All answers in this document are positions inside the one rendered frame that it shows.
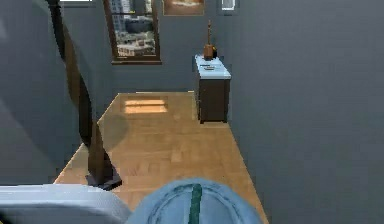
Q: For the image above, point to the brown framed wall picture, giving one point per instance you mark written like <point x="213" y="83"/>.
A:
<point x="183" y="7"/>

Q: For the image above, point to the twisted dark brown floor lamp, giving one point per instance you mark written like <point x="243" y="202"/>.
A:
<point x="81" y="100"/>

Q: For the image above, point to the small black and yellow object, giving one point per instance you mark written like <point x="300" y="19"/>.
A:
<point x="214" y="52"/>

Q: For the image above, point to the small grey dish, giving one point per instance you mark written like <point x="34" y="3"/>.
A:
<point x="209" y="68"/>

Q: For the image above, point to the dark cabinet with pale top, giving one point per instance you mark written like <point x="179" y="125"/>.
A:
<point x="213" y="96"/>

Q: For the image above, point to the brown framed window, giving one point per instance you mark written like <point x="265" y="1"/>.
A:
<point x="135" y="30"/>

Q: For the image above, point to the small dark flat object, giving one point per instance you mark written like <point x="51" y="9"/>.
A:
<point x="204" y="65"/>

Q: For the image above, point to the small white framed picture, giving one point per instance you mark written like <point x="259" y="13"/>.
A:
<point x="228" y="4"/>

